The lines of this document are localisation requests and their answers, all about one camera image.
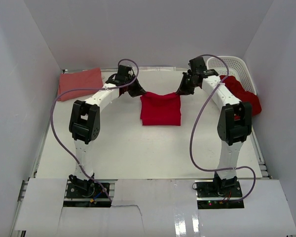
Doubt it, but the bright red t shirt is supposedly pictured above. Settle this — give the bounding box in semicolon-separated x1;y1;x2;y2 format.
140;92;182;126

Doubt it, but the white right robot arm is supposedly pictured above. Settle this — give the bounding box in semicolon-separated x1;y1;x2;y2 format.
176;70;257;197

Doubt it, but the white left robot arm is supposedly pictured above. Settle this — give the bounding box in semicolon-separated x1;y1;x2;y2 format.
69;73;146;197

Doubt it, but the dark red crumpled t shirt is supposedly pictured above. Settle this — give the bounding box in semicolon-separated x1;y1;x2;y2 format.
223;76;262;117

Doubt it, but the folded salmon pink t shirt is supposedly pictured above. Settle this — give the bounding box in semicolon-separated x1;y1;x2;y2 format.
57;68;103;101

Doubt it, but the white plastic perforated basket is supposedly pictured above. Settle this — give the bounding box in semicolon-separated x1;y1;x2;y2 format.
206;56;257;95

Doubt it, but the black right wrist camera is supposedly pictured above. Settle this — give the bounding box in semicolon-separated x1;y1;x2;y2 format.
188;56;207;74

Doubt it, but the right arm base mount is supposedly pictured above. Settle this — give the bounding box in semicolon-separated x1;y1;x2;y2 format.
191;181;245;210

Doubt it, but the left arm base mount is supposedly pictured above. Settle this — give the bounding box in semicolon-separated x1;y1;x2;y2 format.
63;182;111;208

